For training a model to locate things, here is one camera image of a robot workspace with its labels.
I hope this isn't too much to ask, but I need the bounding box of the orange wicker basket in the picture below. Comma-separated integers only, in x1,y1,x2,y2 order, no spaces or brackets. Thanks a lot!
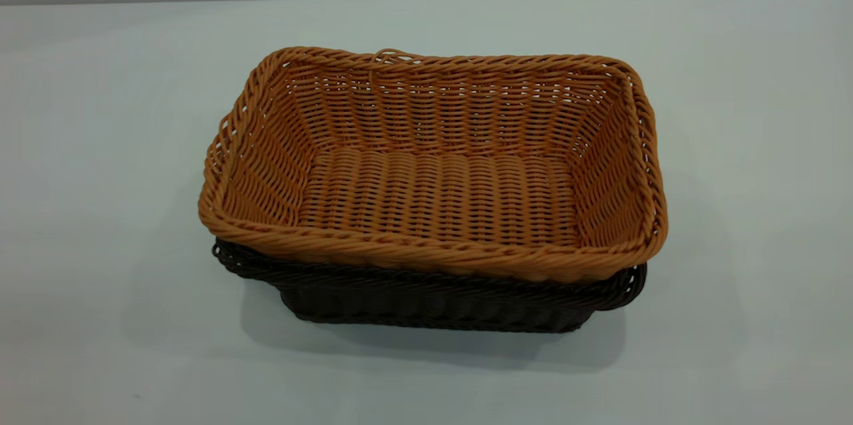
198,47,668,284

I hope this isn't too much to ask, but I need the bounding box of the black wicker basket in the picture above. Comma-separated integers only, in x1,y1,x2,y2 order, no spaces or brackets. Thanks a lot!
212,238,648,334

